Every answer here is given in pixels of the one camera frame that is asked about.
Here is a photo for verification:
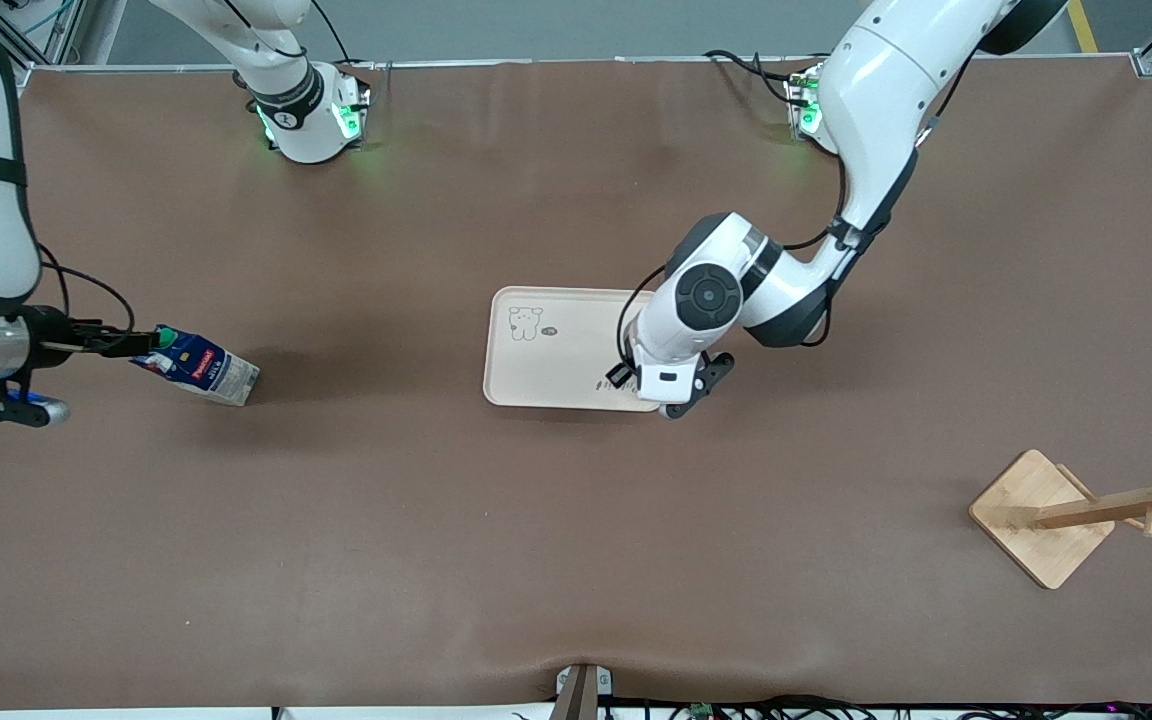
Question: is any brown table cover sheet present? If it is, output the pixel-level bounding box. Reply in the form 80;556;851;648
0;55;1152;713

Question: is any bamboo mug tree stand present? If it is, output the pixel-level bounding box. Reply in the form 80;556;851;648
969;435;1152;591

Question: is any white rabbit print tray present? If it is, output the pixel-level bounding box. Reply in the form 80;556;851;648
482;286;665;412

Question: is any black arm base cable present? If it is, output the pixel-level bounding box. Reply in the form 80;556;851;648
310;0;383;97
703;48;800;107

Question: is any black right arm base cable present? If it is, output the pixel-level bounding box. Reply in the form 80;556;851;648
310;0;383;97

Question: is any blue milk carton green cap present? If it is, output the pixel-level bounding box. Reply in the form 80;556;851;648
129;324;261;407

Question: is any black left arm base cable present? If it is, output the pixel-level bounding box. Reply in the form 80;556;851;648
703;48;800;107

